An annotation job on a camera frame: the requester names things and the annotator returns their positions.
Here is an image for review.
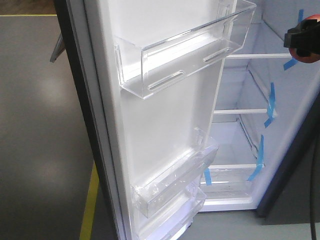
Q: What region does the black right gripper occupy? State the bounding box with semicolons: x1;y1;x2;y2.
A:
283;19;320;57

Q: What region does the red yellow apple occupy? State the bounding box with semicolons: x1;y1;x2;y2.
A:
283;14;320;64

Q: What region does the fridge door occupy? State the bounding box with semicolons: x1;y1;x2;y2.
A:
53;0;258;240

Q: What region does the open white fridge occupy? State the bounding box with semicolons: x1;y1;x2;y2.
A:
53;0;320;240

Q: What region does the upper clear door bin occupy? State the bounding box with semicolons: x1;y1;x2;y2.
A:
109;0;257;99

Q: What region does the clear door bin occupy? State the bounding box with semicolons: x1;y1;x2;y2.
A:
131;127;219;218
109;0;257;99
135;187;206;240

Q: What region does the middle clear door bin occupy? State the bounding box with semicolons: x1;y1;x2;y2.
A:
131;127;219;218

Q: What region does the lower clear door bin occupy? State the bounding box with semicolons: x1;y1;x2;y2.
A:
135;187;206;240

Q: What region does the silver sign stand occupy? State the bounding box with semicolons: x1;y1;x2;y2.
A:
49;33;66;63

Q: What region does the yellow floor tape line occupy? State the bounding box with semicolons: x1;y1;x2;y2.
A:
78;13;100;240

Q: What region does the black hanging cable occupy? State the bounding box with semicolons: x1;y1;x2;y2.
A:
308;139;320;240

